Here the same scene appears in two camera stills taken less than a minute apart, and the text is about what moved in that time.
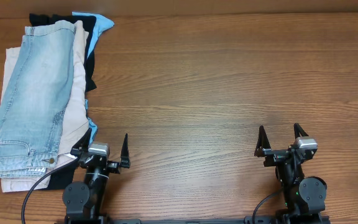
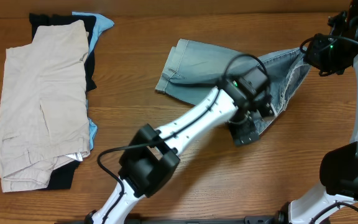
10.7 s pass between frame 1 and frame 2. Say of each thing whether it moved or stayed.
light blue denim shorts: moved
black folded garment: stayed
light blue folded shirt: stayed
